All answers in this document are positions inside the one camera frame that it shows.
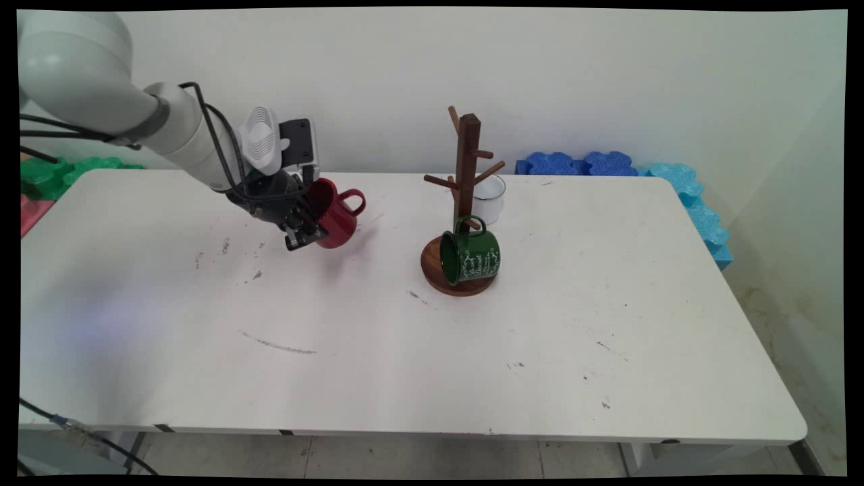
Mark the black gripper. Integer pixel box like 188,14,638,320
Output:
226,169,330,252

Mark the red enamel mug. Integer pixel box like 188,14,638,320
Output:
306,178,367,250

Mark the white ribbed sensor housing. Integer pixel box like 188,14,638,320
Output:
236,106,292,177

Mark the dark wooden mug tree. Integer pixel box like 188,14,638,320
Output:
421,105,507,298

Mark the green enamel mug white print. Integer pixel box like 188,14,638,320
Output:
439,215,502,287

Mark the dark blue foam mat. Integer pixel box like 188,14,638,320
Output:
515,151,584,176
583,151,639,178

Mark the green foam mat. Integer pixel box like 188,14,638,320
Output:
20,157,144,201

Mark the red foam mat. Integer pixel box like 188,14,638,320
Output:
20,194,55,238

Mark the white table leg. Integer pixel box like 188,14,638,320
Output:
619,442,684,477
107,431,146,475

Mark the light blue foam mat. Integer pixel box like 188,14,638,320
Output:
638,162,734,271

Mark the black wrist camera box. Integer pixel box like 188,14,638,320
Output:
277,118,320,185

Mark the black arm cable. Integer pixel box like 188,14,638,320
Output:
178,82,312,205

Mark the black background cable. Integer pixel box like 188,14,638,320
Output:
20,113,119,165

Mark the black floor cable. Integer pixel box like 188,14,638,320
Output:
19,397,160,477

